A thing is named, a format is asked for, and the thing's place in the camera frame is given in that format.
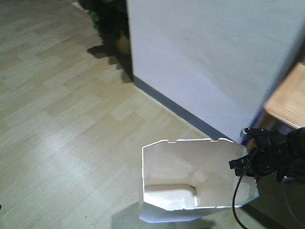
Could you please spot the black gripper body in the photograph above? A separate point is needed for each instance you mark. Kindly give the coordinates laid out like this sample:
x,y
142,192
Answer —
x,y
262,161

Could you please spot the white plastic trash bin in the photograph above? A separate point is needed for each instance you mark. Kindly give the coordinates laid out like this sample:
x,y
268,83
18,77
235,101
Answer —
x,y
190,178

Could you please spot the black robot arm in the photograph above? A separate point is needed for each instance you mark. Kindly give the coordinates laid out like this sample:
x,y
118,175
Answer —
x,y
296,143

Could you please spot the light wooden desk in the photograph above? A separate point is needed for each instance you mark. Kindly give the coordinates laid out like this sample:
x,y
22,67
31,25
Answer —
x,y
284,109

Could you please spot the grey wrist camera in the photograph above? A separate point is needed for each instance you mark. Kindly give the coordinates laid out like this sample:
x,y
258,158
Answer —
x,y
258,135

